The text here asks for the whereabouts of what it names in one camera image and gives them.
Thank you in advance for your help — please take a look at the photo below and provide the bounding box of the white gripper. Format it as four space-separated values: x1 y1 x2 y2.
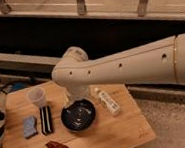
66 85 90 107

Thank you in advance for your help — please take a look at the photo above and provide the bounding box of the dark ceramic bowl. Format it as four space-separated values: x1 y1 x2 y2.
61 99 96 132

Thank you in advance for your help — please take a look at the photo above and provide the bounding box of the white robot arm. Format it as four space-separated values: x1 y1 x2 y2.
52 34 185 102

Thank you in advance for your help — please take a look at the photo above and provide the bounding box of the translucent plastic cup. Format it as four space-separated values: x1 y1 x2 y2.
27 87 46 108

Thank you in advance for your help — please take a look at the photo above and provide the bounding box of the brown leather pouch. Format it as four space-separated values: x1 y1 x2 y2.
46 141 70 148

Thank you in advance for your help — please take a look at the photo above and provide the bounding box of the blue sponge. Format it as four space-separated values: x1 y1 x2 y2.
23 115 37 138

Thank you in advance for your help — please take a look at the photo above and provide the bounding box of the wooden table board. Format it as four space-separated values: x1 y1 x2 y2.
2 81 155 148

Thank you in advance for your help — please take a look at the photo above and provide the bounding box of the metal rail post middle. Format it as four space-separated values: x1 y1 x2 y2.
77 0 87 15

